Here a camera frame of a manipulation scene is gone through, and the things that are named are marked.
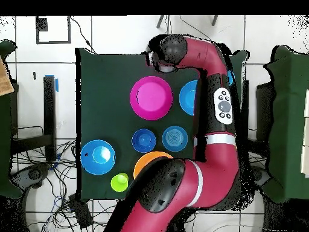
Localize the pink bowl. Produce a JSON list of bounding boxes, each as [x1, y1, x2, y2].
[[130, 76, 174, 121]]

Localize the orange bowl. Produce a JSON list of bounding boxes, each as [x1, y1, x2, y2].
[[133, 151, 174, 179]]

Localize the small dark blue bowl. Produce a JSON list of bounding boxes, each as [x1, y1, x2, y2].
[[131, 128, 157, 153]]

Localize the small light blue bowl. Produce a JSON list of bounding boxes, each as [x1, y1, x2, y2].
[[162, 125, 188, 153]]

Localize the large blue bowl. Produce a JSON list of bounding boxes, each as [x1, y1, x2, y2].
[[179, 80, 199, 117], [80, 139, 116, 175]]

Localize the dark green tablecloth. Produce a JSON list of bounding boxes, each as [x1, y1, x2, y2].
[[75, 47, 250, 202]]

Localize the yellow-green cup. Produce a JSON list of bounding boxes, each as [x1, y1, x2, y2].
[[110, 172, 129, 193]]

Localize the black power strip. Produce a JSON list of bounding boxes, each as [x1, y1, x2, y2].
[[68, 193, 94, 229]]

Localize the grey chair base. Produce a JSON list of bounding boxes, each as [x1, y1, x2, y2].
[[252, 165, 271, 190], [10, 164, 51, 192]]

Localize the green cloth covered table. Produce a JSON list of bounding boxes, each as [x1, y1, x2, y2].
[[261, 45, 309, 204], [0, 39, 24, 200]]

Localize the brown cardboard sheet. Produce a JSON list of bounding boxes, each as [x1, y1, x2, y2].
[[0, 56, 15, 97]]

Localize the tangled floor cables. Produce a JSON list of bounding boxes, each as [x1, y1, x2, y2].
[[11, 140, 119, 232]]

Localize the black stand post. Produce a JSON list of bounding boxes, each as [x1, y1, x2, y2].
[[10, 74, 59, 163], [241, 79, 250, 146]]

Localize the camera tripod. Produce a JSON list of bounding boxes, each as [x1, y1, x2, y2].
[[156, 15, 219, 29]]

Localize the black floor cable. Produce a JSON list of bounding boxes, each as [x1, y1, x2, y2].
[[69, 16, 97, 54], [179, 15, 213, 40]]

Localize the black square floor frame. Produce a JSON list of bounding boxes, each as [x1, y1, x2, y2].
[[35, 15, 72, 45]]

